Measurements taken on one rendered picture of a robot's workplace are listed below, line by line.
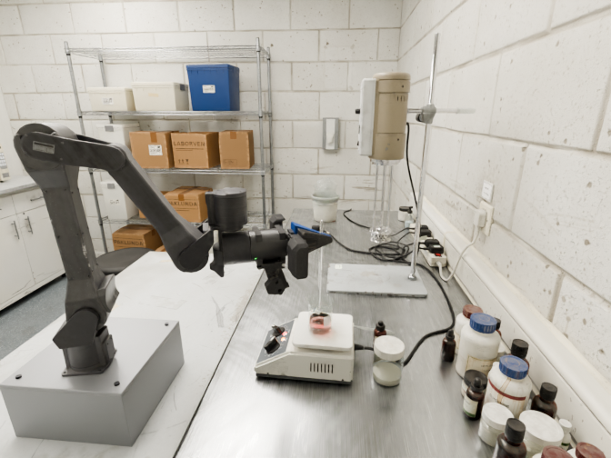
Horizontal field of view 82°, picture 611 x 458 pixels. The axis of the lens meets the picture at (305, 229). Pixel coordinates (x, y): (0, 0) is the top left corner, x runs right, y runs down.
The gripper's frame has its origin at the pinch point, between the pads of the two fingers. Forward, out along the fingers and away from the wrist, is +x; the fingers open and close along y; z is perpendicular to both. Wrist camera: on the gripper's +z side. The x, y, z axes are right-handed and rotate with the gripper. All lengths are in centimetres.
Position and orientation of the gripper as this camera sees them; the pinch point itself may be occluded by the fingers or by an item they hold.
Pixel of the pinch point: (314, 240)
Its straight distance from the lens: 65.6
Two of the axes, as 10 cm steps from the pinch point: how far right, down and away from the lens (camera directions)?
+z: -0.2, 9.5, 3.1
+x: 9.6, -0.8, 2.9
